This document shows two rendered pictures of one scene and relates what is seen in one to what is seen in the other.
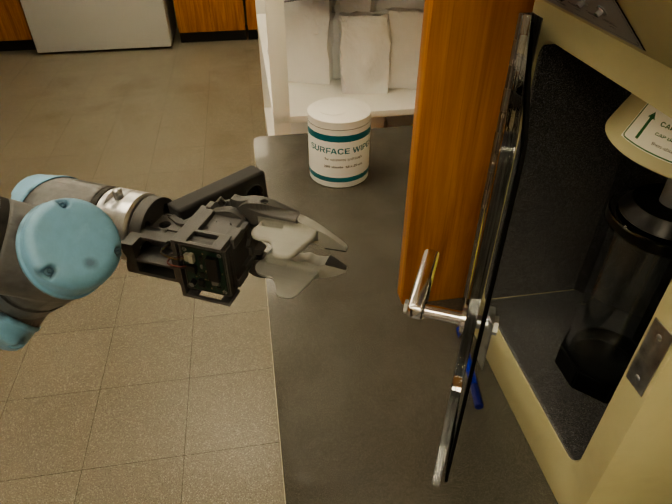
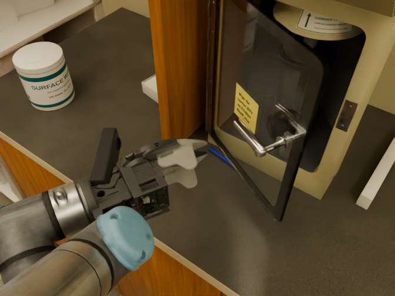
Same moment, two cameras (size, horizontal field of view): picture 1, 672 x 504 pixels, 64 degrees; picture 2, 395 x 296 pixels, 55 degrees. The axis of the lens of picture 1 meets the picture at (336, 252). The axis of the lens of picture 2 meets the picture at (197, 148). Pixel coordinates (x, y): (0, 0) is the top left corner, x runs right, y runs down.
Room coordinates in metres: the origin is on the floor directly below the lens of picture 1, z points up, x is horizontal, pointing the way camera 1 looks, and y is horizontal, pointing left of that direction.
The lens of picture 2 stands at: (0.12, 0.31, 1.68)
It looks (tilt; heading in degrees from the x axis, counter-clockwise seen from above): 48 degrees down; 315
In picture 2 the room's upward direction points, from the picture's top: straight up
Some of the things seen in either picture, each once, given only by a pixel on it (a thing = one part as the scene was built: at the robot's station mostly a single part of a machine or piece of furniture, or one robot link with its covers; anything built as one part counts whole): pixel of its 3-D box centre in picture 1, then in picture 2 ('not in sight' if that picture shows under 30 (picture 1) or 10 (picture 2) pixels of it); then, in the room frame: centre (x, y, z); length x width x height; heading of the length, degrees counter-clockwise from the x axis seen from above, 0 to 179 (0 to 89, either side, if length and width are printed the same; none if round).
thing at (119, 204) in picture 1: (132, 223); (72, 206); (0.47, 0.22, 1.20); 0.08 x 0.05 x 0.08; 162
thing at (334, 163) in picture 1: (339, 142); (45, 76); (1.04, -0.01, 1.02); 0.13 x 0.13 x 0.15
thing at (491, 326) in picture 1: (482, 337); not in sight; (0.33, -0.13, 1.18); 0.02 x 0.02 x 0.06; 72
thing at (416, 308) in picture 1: (440, 287); (257, 135); (0.37, -0.10, 1.20); 0.10 x 0.05 x 0.03; 162
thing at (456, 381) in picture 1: (480, 255); (249, 108); (0.43, -0.15, 1.19); 0.30 x 0.01 x 0.40; 162
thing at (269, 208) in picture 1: (259, 220); (153, 156); (0.45, 0.08, 1.22); 0.09 x 0.02 x 0.05; 72
